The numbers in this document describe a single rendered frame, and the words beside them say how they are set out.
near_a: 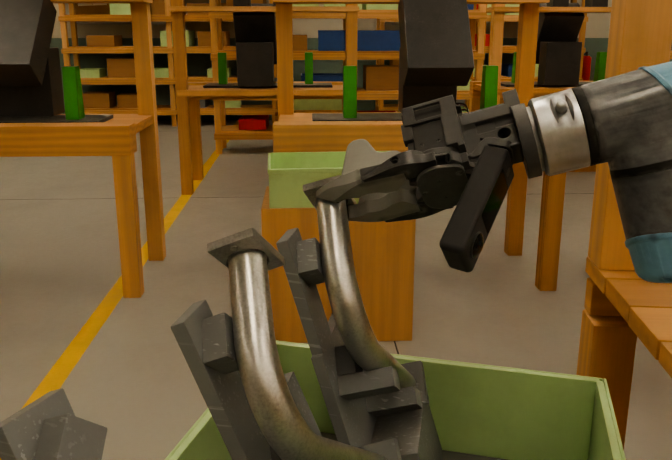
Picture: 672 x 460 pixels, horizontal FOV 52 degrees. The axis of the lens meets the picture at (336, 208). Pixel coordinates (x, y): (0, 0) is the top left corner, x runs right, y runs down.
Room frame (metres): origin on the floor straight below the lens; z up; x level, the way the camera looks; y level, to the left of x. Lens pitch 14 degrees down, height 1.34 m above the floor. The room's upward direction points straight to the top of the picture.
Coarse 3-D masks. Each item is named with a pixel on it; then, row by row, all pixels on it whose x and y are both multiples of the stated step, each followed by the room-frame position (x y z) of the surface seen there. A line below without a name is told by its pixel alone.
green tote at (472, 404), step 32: (288, 352) 0.80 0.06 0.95; (448, 384) 0.75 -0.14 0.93; (480, 384) 0.74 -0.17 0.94; (512, 384) 0.73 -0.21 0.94; (544, 384) 0.72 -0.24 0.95; (576, 384) 0.71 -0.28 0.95; (320, 416) 0.79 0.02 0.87; (448, 416) 0.75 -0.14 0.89; (480, 416) 0.74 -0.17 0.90; (512, 416) 0.73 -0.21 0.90; (544, 416) 0.72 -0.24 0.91; (576, 416) 0.71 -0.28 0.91; (608, 416) 0.64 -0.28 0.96; (192, 448) 0.59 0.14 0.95; (224, 448) 0.66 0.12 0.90; (448, 448) 0.75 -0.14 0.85; (480, 448) 0.74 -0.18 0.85; (512, 448) 0.73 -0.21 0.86; (544, 448) 0.72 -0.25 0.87; (576, 448) 0.71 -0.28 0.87; (608, 448) 0.59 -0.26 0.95
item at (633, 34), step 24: (624, 0) 1.32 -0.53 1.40; (648, 0) 1.31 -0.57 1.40; (624, 24) 1.31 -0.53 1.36; (648, 24) 1.31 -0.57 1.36; (624, 48) 1.31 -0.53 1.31; (648, 48) 1.31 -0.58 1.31; (624, 72) 1.31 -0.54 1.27; (600, 168) 1.37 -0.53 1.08; (600, 192) 1.35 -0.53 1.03; (600, 216) 1.34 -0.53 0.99; (600, 240) 1.32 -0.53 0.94; (624, 240) 1.31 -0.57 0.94; (600, 264) 1.31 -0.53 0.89; (624, 264) 1.31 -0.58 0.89
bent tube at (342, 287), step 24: (312, 192) 0.66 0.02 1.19; (336, 216) 0.64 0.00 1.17; (336, 240) 0.62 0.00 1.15; (336, 264) 0.61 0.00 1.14; (336, 288) 0.60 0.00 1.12; (336, 312) 0.60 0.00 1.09; (360, 312) 0.60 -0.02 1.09; (360, 336) 0.59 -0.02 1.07; (360, 360) 0.60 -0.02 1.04; (384, 360) 0.63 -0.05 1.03; (408, 384) 0.71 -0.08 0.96
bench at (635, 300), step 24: (600, 288) 1.29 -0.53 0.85; (624, 288) 1.21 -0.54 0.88; (648, 288) 1.21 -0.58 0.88; (600, 312) 1.35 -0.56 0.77; (624, 312) 1.15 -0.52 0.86; (648, 312) 1.10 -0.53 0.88; (600, 336) 1.31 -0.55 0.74; (624, 336) 1.30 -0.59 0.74; (648, 336) 1.03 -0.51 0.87; (600, 360) 1.31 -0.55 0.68; (624, 360) 1.30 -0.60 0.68; (624, 384) 1.30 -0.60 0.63; (624, 408) 1.30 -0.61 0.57; (624, 432) 1.30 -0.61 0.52
